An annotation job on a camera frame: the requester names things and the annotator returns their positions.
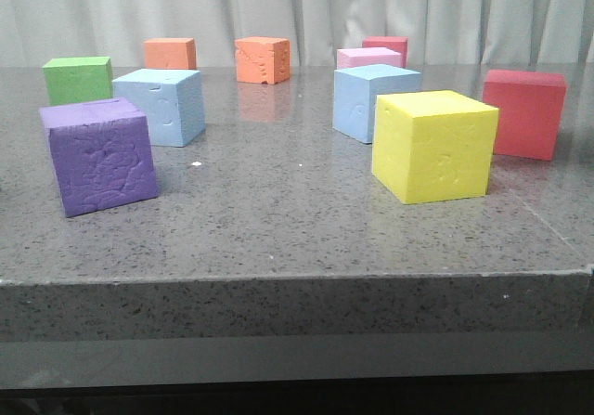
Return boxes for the yellow foam cube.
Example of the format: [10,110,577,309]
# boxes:
[371,90,499,204]

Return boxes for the red foam cube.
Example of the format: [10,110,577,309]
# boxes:
[483,70,567,161]
[362,36,408,68]

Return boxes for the purple foam cube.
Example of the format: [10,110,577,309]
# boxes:
[40,97,159,217]

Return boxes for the dented orange foam cube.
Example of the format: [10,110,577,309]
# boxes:
[235,36,291,84]

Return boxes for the light blue foam cube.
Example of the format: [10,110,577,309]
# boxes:
[332,64,422,144]
[112,69,206,147]

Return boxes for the pink foam cube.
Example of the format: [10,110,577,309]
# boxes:
[337,47,404,69]

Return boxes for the green foam cube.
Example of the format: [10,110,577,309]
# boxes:
[43,57,112,106]

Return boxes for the far red foam cube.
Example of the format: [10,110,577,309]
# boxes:
[362,36,408,68]

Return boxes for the white curtain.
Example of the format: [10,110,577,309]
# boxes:
[1,0,593,67]

